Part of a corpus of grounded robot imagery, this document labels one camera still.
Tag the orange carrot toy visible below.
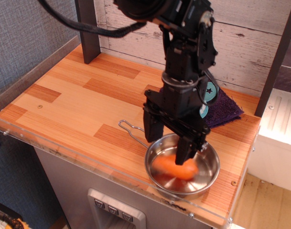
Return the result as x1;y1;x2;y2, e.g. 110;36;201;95
152;155;199;180

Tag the grey toy fridge cabinet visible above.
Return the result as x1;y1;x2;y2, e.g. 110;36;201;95
35;149;210;229

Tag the steel pan with wire handle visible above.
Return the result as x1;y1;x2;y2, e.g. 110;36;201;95
118;120;220;200

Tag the dark grey post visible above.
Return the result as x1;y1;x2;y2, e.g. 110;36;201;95
254;11;291;117
75;0;101;64

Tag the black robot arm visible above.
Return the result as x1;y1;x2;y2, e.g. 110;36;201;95
115;0;217;165

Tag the dark grey left post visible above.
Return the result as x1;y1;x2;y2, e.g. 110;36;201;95
75;0;101;64

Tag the purple folded towel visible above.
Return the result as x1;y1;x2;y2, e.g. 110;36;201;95
159;87;244;128

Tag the silver dispenser button panel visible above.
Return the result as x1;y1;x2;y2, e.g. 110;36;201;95
87;188;146;229

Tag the teal scrub brush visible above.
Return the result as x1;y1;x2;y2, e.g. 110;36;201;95
199;82;219;118

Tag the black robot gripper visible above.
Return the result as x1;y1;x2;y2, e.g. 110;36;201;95
143;73;210;165

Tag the dark grey right post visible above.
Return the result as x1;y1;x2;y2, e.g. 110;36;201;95
254;11;291;117

